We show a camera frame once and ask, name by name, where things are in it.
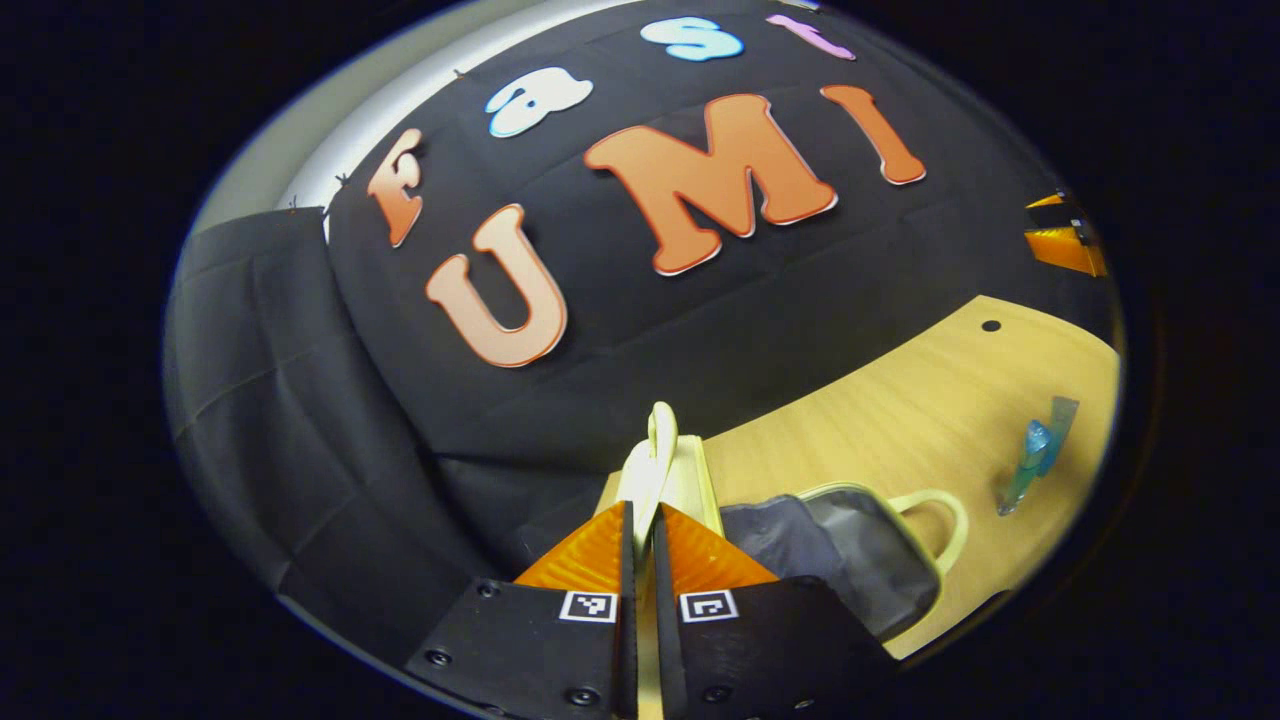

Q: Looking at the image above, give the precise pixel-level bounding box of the black backdrop cloth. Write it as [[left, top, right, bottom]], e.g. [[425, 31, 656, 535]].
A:
[[325, 0, 1116, 561], [163, 207, 501, 646]]

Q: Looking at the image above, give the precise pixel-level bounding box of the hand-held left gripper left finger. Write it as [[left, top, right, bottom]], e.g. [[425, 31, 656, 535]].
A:
[[403, 498, 639, 720]]

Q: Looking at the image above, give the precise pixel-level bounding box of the pale yellow suitcase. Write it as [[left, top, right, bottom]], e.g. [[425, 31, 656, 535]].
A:
[[598, 400, 971, 720]]

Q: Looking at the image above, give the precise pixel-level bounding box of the blue and white tube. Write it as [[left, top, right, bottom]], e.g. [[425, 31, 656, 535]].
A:
[[1042, 395, 1082, 477]]

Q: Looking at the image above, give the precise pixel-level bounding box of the blue glass bottle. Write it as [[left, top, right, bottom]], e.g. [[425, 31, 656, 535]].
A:
[[996, 419, 1052, 518]]

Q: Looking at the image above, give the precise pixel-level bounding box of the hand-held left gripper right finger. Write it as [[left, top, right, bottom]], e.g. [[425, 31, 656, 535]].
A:
[[650, 502, 898, 720]]

